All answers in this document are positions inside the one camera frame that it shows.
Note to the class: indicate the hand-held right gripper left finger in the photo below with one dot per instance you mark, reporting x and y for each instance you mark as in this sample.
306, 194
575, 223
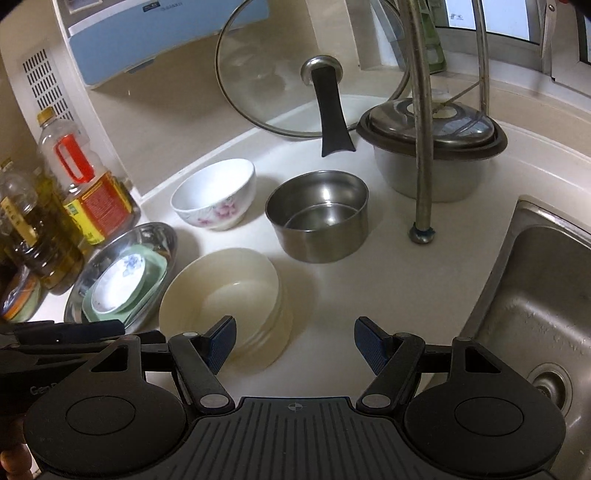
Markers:
224, 344

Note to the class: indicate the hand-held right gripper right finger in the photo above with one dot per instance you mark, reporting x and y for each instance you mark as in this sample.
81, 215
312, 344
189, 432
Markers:
369, 344

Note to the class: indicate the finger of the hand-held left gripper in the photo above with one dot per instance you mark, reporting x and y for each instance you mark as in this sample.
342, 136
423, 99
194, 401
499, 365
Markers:
69, 331
55, 354

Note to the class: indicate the cream plastic bowl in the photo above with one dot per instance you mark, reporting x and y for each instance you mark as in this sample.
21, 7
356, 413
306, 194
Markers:
217, 286

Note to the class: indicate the small white blue-flower saucer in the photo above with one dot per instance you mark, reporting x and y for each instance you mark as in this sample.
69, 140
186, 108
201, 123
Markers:
120, 281

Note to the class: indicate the green rectangular tray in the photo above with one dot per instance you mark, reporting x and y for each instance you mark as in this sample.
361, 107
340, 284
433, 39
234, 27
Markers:
152, 277

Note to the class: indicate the large shallow steel plate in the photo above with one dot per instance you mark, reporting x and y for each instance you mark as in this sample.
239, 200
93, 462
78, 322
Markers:
159, 237

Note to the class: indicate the straight-sided steel bowl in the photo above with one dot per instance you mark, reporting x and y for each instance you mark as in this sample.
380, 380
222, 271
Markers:
318, 221

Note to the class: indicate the white floral ceramic bowl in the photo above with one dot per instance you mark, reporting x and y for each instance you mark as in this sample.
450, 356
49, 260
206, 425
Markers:
217, 189

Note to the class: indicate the person's left hand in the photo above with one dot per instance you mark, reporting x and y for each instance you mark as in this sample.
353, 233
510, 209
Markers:
11, 443

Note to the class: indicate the colourful lidded bowl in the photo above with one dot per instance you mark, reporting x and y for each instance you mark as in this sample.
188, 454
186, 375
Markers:
21, 300

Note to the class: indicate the dark oil bottle yellow cap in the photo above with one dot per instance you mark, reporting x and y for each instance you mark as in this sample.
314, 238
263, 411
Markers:
37, 249

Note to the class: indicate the steel sink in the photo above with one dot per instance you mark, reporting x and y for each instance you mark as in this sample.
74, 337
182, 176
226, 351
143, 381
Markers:
526, 295

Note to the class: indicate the steel pot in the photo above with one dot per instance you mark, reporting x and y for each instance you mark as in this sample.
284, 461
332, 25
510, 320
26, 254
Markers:
397, 177

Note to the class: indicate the white vented panel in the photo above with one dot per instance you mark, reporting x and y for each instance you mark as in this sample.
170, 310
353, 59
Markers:
46, 83

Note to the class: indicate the green hanging holder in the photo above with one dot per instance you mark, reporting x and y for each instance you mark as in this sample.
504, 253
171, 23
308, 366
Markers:
436, 50

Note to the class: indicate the window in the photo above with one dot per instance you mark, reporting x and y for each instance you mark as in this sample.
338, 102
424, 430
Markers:
512, 23

